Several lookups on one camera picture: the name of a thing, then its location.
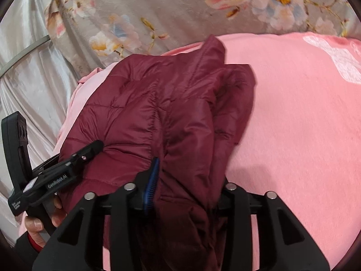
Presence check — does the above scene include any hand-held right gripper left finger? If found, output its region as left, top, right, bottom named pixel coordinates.
left=32, top=157, right=161, bottom=271

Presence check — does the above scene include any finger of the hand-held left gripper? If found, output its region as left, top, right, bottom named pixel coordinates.
left=58, top=139, right=104, bottom=173

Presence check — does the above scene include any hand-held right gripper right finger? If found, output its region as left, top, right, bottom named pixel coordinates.
left=210, top=183, right=330, bottom=271

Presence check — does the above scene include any maroon puffer jacket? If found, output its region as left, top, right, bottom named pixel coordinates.
left=58, top=34, right=257, bottom=271

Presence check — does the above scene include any person's left forearm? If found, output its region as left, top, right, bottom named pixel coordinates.
left=11, top=231, right=46, bottom=271

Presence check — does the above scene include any person's left hand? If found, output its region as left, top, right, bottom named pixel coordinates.
left=24, top=195, right=67, bottom=247

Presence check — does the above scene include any pink blanket with white bow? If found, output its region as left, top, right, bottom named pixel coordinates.
left=15, top=31, right=361, bottom=271

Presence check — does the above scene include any white satin cloth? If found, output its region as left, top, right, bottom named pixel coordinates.
left=0, top=0, right=81, bottom=247

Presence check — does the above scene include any grey metal bar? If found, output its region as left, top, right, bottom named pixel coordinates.
left=0, top=34, right=51, bottom=77

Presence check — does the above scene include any grey floral blanket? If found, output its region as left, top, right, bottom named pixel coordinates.
left=32, top=0, right=361, bottom=72

